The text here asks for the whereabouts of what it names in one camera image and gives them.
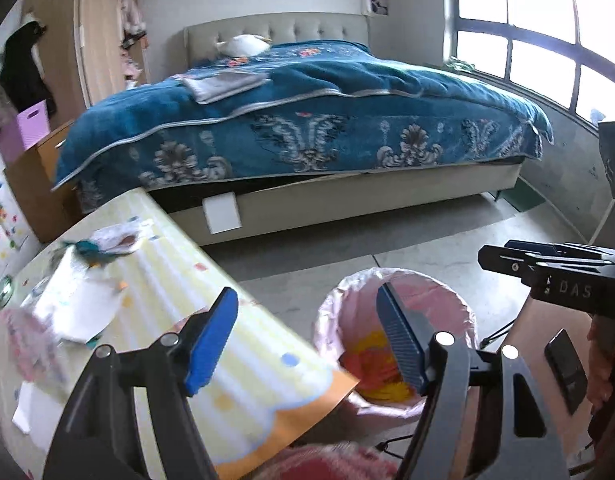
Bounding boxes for pink-lined trash bin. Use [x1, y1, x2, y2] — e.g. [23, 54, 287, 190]
[312, 267, 481, 421]

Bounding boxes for white paper sheet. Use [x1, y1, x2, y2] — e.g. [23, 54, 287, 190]
[34, 260, 124, 345]

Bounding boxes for black phone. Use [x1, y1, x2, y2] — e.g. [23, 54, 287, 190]
[544, 329, 588, 416]

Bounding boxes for wooden nightstand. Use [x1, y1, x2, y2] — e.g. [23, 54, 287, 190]
[4, 120, 83, 245]

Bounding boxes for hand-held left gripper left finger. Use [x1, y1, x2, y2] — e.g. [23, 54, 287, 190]
[42, 287, 240, 480]

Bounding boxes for wooden wardrobe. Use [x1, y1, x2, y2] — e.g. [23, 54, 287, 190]
[17, 0, 153, 116]

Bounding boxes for purple storage box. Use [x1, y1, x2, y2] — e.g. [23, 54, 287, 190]
[16, 100, 50, 152]

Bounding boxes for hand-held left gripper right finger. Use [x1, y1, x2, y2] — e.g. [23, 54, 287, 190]
[376, 282, 571, 480]

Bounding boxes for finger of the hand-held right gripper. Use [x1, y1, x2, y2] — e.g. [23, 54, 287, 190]
[477, 245, 555, 287]
[505, 240, 613, 262]

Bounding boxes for person's right hand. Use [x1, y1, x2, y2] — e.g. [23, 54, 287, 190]
[586, 317, 615, 413]

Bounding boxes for white pillow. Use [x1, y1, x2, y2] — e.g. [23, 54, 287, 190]
[216, 34, 273, 57]

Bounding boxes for teal wrapper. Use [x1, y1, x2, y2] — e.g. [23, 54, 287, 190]
[62, 240, 130, 267]

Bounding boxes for green floor mat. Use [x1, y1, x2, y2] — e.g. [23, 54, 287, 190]
[500, 177, 547, 213]

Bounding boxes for brown wooden stool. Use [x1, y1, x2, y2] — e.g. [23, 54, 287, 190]
[452, 290, 615, 480]

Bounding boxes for clear plastic wrapper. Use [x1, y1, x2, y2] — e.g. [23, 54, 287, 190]
[0, 307, 69, 397]

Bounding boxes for small white paper piece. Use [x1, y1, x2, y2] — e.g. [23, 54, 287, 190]
[12, 382, 54, 436]

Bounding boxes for striped yellow tablecloth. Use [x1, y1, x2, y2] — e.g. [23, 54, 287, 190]
[0, 185, 361, 480]

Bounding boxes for large window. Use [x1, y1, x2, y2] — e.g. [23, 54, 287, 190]
[442, 0, 615, 133]

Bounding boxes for blue floral blanket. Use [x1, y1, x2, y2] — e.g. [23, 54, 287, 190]
[52, 40, 555, 213]

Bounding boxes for folded grey towel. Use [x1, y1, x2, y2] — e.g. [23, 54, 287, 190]
[181, 71, 272, 106]

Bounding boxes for beige upholstered bed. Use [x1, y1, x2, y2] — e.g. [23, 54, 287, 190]
[74, 12, 524, 247]

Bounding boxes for white tag on bed frame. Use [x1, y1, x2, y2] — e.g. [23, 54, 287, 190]
[202, 192, 242, 235]

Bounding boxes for black hanging garment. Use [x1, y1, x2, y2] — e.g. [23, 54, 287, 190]
[0, 21, 57, 116]

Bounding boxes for polka dot cloth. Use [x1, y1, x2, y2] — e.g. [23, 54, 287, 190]
[0, 142, 43, 306]

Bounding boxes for pink hanging clothes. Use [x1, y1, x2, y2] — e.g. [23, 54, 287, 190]
[116, 0, 149, 81]

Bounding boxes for red plaid pants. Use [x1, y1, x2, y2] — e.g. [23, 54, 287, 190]
[257, 440, 403, 480]

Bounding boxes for white plastic bag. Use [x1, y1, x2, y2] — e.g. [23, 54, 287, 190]
[90, 217, 160, 257]

